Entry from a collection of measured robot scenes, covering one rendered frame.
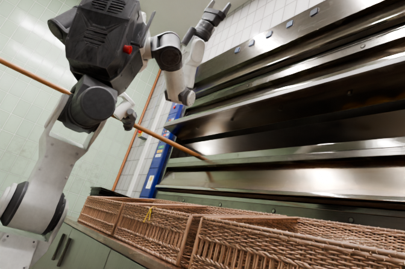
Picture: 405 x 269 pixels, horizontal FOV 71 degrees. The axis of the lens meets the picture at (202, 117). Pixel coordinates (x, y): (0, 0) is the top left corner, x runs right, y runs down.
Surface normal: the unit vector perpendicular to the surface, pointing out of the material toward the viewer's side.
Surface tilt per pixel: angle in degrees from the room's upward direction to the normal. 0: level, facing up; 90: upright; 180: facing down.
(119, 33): 105
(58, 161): 84
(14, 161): 90
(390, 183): 70
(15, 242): 64
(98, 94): 90
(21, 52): 90
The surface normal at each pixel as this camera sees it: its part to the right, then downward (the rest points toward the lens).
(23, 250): 0.66, -0.53
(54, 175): 0.62, -0.26
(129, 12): 0.04, -0.39
